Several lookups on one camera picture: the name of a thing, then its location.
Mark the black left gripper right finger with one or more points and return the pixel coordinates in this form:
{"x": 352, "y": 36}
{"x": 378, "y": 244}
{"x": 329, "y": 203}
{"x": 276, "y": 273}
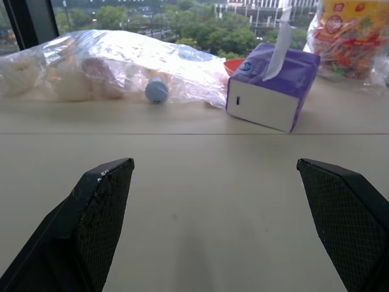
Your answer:
{"x": 346, "y": 219}

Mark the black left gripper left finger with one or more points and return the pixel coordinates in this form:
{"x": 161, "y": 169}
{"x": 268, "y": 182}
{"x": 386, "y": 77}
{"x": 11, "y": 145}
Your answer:
{"x": 76, "y": 225}

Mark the purple tissue pack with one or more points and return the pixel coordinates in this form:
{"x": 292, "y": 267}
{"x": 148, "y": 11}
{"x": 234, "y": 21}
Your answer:
{"x": 267, "y": 91}

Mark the blue bottle cap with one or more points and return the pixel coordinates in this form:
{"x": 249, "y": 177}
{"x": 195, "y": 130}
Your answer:
{"x": 156, "y": 90}

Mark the clear plastic bag of items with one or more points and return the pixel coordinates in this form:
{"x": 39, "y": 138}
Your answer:
{"x": 91, "y": 65}

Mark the colourful snack bag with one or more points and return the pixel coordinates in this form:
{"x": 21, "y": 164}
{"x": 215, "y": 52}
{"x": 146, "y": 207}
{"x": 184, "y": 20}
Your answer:
{"x": 349, "y": 39}

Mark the red bowl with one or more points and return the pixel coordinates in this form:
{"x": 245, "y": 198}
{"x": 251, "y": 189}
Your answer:
{"x": 233, "y": 65}

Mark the dark window frame post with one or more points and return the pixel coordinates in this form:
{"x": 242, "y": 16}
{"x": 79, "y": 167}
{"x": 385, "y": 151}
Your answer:
{"x": 30, "y": 21}

